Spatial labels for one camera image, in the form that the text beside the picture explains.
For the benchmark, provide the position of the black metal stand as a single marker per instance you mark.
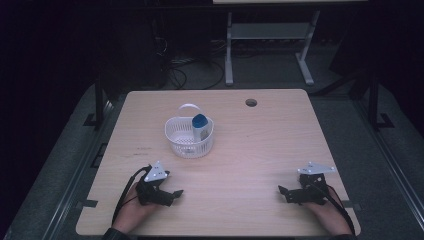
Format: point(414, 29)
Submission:
point(374, 100)
point(99, 103)

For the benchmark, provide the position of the aluminium floor rail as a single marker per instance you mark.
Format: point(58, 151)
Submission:
point(76, 173)
point(390, 156)

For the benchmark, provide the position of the person's left hand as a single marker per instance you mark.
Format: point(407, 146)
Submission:
point(131, 213)

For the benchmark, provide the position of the grey metal desk frame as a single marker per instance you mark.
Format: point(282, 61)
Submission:
point(270, 31)

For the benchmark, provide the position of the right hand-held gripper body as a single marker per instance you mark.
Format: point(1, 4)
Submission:
point(313, 186)

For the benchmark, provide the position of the white plastic basket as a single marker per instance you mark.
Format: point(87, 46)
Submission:
point(183, 143)

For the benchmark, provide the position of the dark computer tower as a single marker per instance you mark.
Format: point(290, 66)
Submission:
point(133, 50)

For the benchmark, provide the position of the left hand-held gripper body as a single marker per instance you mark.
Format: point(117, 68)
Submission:
point(156, 174)

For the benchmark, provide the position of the white and blue shampoo bottle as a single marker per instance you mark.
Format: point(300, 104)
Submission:
point(200, 128)

